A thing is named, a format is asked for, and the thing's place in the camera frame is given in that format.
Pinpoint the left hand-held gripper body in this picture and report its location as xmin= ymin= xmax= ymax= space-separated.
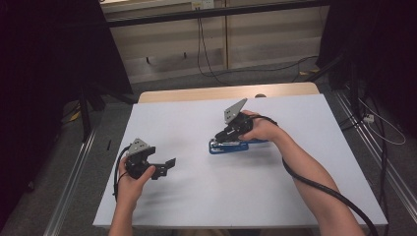
xmin=123 ymin=137 xmax=157 ymax=181

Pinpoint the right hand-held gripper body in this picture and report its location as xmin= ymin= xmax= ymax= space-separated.
xmin=218 ymin=97 xmax=256 ymax=143

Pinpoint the blue stapler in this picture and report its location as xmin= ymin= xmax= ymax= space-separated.
xmin=208 ymin=137 xmax=269 ymax=155

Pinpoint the person's right hand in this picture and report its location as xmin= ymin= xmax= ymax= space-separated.
xmin=237 ymin=109 xmax=285 ymax=144

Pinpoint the person's left hand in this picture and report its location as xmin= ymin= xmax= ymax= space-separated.
xmin=115 ymin=156 xmax=157 ymax=211

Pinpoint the wooden table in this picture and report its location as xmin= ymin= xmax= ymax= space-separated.
xmin=137 ymin=82 xmax=321 ymax=104

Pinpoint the white table sheet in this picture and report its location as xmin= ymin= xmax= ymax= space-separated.
xmin=92 ymin=93 xmax=388 ymax=229

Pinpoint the black metal stand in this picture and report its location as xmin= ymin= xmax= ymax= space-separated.
xmin=78 ymin=86 xmax=106 ymax=143
xmin=307 ymin=51 xmax=349 ymax=84

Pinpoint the black curtain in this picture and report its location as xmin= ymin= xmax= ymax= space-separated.
xmin=317 ymin=0 xmax=417 ymax=141
xmin=0 ymin=0 xmax=133 ymax=227

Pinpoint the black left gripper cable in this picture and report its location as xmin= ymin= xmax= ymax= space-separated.
xmin=112 ymin=145 xmax=133 ymax=202

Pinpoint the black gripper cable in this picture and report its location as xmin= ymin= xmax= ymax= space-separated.
xmin=112 ymin=145 xmax=133 ymax=202
xmin=252 ymin=113 xmax=379 ymax=236

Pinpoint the black power cable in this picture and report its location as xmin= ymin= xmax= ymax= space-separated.
xmin=198 ymin=8 xmax=320 ymax=80
xmin=196 ymin=8 xmax=230 ymax=87

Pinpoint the aluminium floor rail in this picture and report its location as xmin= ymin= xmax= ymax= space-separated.
xmin=43 ymin=130 xmax=98 ymax=236
xmin=333 ymin=90 xmax=417 ymax=215

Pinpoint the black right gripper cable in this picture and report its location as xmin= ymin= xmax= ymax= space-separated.
xmin=252 ymin=113 xmax=379 ymax=236

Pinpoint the white wall socket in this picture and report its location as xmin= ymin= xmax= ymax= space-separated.
xmin=191 ymin=0 xmax=214 ymax=10

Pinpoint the white floor cable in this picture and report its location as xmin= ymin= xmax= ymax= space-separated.
xmin=358 ymin=97 xmax=407 ymax=147

